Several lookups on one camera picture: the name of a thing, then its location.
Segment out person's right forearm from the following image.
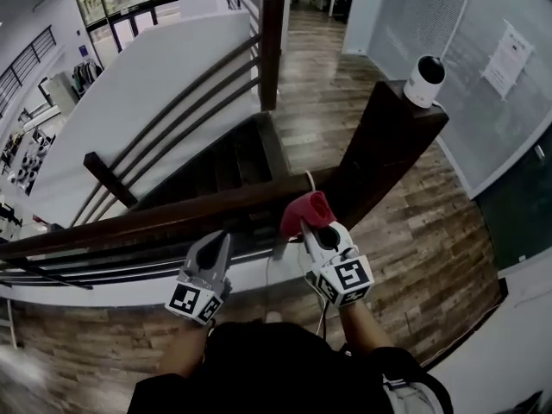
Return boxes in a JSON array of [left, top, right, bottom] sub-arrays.
[[338, 302, 396, 357]]

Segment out grey waist bag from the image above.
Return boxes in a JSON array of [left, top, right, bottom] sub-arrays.
[[381, 375, 445, 414]]

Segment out white paper notice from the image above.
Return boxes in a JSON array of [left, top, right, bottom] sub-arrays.
[[480, 19, 535, 102]]

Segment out person's black clothing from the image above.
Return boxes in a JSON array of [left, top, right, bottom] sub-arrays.
[[127, 320, 454, 414]]

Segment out frosted glass partition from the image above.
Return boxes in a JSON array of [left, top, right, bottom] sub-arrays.
[[366, 0, 552, 200]]

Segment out short dark wooden post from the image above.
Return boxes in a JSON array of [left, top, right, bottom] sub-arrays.
[[83, 151, 139, 209]]

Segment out tall dark wooden post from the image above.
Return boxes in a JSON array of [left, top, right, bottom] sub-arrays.
[[258, 0, 288, 112]]

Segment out black metal balcony railing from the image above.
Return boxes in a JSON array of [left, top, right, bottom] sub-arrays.
[[0, 26, 60, 116]]

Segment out row of white round machines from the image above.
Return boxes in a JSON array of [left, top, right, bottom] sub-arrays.
[[3, 127, 57, 196]]

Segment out white cabinet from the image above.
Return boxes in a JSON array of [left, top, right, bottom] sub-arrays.
[[45, 71, 81, 114]]

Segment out red cloth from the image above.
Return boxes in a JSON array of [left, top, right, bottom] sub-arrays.
[[279, 191, 337, 239]]

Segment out glass entrance doors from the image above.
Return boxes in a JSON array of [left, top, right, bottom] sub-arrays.
[[72, 0, 180, 66]]

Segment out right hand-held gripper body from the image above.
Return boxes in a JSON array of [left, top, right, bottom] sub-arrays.
[[305, 248, 374, 308]]

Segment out dark wooden handrail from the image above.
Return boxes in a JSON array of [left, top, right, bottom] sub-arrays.
[[0, 166, 346, 261]]

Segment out person's left forearm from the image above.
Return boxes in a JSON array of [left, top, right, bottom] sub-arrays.
[[157, 321, 215, 379]]

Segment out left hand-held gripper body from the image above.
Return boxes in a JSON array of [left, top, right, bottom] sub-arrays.
[[165, 268, 233, 327]]

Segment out dark wooden stair rails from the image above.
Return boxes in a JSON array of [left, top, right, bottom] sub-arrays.
[[68, 34, 263, 228]]

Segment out dark wooden staircase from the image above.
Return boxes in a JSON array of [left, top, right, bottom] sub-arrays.
[[129, 110, 294, 210]]

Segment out clothes rack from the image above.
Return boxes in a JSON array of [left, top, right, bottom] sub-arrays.
[[72, 58, 104, 94]]

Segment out white security camera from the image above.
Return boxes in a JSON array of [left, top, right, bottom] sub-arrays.
[[403, 54, 446, 108]]

